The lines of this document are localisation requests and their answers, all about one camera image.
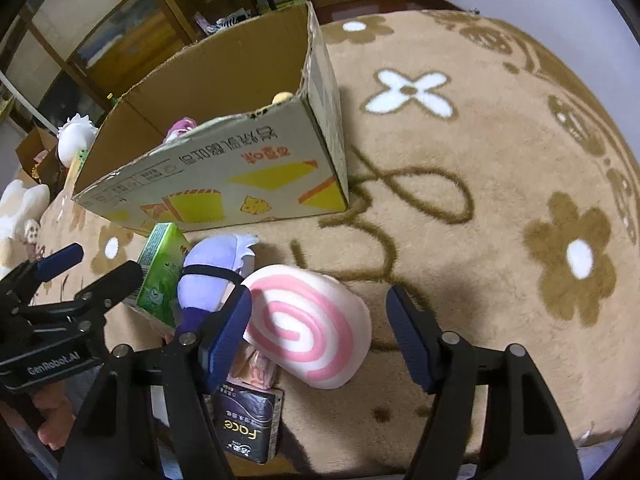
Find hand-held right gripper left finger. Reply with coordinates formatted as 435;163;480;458
57;285;253;480

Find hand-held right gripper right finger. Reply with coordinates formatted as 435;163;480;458
385;284;586;480

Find white frame toy shelf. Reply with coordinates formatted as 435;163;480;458
0;71;58;133

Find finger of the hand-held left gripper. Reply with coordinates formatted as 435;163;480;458
75;260;146;318
0;242;85;306

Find small open cardboard box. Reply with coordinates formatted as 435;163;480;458
15;127;62;186

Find white brown-spotted plush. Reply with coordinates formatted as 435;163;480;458
0;179;51;267

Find pink plush toy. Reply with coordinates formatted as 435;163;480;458
164;116;198;145

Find dark tissue packet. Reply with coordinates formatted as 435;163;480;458
212;382;285;465

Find large printed cardboard box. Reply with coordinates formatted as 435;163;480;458
71;1;350;238

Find pink tissue packet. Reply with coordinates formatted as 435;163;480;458
227;344;279;391

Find round white ruffled plush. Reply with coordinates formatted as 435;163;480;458
56;114;100;168

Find green tissue packet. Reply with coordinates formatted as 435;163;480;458
122;221;193;326

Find person's left hand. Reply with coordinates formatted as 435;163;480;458
30;387;77;452

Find black white striped plush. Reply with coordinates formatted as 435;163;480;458
216;9;254;32

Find wooden wardrobe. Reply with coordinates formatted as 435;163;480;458
0;0;201;128

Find purple plush doll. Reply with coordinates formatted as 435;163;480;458
175;232;261;333

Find pink swirl roll plush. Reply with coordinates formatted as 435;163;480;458
242;262;373;391

